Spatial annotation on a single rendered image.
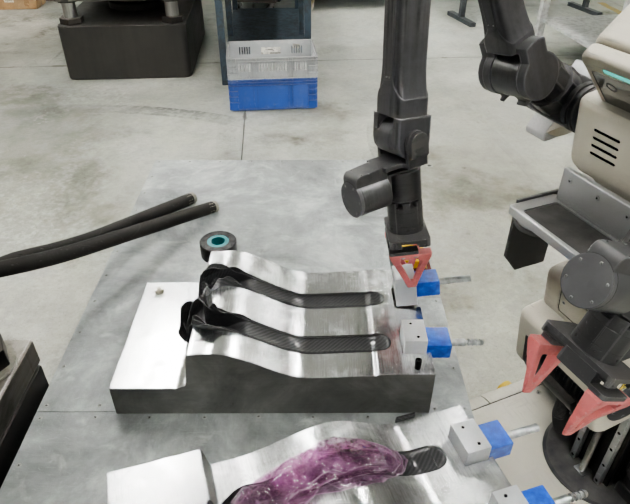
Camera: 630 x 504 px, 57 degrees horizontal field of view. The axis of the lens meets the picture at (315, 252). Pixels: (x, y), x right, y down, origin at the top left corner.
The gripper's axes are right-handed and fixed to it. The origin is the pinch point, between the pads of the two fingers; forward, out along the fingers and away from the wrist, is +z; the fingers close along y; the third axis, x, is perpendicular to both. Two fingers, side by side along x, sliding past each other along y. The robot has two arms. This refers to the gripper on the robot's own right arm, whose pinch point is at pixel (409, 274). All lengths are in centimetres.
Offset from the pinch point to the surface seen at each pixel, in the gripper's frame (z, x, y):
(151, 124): 37, -133, -286
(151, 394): 5.9, -42.5, 17.5
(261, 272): -1.9, -25.8, -3.2
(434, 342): 5.4, 2.0, 12.3
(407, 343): 4.2, -2.3, 13.5
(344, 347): 5.7, -12.2, 10.9
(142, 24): -17, -147, -367
